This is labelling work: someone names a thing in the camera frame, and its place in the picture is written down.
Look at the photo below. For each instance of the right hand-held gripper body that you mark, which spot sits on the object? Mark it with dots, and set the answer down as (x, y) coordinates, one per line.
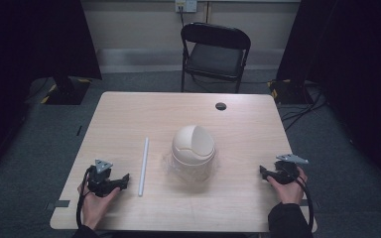
(286, 170)

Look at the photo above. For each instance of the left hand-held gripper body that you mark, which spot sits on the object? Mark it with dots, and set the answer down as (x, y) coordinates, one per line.
(100, 181)

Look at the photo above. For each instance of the white tube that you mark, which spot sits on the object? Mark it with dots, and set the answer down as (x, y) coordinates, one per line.
(143, 166)

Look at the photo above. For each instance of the white swing-lid trash can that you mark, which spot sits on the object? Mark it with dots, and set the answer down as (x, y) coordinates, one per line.
(193, 150)

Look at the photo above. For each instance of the person's right hand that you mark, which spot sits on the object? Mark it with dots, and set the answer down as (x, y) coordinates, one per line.
(289, 190)

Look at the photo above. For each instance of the person's left hand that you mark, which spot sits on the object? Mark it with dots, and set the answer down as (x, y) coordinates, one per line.
(95, 205)

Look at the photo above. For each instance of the grey tape strip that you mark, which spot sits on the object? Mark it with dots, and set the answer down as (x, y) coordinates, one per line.
(58, 204)

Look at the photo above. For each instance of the clear plastic bag liner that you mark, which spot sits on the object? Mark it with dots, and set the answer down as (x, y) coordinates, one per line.
(191, 172)

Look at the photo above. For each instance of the black stand base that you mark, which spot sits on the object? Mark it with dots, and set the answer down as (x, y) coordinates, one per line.
(286, 92)
(66, 91)

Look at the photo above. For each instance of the black folding chair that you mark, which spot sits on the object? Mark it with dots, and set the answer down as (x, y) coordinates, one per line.
(215, 56)

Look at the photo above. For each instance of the black curtain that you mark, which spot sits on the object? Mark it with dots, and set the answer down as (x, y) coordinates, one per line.
(29, 49)
(350, 59)

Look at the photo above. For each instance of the wall power outlet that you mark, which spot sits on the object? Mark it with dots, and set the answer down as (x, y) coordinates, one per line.
(185, 5)

